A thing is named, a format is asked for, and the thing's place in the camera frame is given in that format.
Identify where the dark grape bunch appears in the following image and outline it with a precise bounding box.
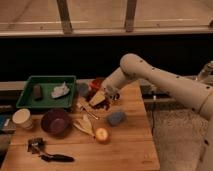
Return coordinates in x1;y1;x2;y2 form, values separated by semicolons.
86;94;110;110

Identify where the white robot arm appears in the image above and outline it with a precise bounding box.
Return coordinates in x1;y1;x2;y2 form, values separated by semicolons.
89;53;213;120

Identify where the orange red bowl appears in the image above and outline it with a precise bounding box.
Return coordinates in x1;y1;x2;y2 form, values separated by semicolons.
90;78;104;91

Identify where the purple bowl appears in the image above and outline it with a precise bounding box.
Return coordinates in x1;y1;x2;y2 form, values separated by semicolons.
41;108;71;136

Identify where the small dark metal cup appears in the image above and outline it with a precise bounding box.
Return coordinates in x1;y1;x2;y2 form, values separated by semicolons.
111;93;120;101

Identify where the small blue cup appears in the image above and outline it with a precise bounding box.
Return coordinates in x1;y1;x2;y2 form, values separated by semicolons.
77;83;89;97

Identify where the metal fork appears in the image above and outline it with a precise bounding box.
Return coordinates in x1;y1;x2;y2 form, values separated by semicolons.
77;103;99;120

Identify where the blue sponge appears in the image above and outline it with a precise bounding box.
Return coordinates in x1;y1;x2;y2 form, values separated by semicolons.
107;111;126;126

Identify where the yellow red apple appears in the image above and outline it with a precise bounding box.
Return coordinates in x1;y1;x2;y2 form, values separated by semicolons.
95;128;109;143

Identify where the crumpled white cloth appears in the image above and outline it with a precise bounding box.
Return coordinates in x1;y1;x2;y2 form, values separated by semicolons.
51;82;70;99

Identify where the green plastic tray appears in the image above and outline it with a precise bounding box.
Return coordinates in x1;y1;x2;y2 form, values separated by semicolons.
16;75;76;109

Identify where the dark brown block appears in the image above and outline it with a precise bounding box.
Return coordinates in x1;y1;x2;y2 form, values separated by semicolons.
33;84;43;100

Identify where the white paper cup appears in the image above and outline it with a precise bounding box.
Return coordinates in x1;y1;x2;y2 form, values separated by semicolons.
12;108;33;130

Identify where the black handled metal tool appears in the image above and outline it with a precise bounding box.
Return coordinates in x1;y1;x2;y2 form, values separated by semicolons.
27;137;75;162

